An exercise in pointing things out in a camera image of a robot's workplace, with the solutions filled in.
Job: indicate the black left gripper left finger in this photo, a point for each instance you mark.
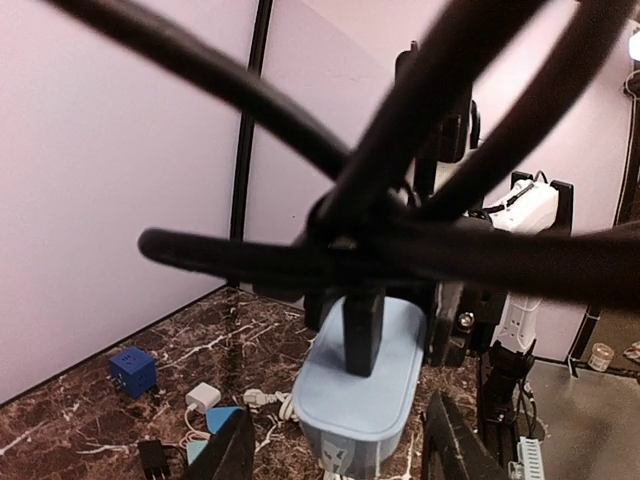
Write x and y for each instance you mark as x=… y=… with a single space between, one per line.
x=229 y=454

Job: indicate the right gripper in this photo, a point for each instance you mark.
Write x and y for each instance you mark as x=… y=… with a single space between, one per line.
x=459 y=319

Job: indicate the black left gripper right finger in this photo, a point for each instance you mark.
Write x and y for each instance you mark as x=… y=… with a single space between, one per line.
x=451 y=450

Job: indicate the light blue USB charger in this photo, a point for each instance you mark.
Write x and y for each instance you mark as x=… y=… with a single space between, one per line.
x=353 y=424

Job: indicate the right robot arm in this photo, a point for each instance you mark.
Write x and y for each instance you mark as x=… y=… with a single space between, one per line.
x=437 y=81

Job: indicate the white three-pin plug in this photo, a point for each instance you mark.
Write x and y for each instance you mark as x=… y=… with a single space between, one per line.
x=256 y=399

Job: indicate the teal small charger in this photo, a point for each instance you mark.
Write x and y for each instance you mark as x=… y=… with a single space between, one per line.
x=194 y=448

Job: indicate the blue small charger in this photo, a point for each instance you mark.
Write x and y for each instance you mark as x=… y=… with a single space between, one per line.
x=216 y=417

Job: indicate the white USB charger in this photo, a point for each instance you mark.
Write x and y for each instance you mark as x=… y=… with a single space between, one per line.
x=202 y=398

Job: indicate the black power adapter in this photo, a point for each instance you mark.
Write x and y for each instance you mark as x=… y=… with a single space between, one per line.
x=153 y=460

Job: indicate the dark blue cube adapter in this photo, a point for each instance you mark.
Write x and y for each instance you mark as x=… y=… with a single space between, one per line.
x=134 y=371

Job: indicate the white slotted cable duct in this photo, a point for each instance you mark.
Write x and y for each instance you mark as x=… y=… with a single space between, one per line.
x=530 y=463

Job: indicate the black frame post right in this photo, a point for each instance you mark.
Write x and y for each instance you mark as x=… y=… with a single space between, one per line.
x=247 y=126

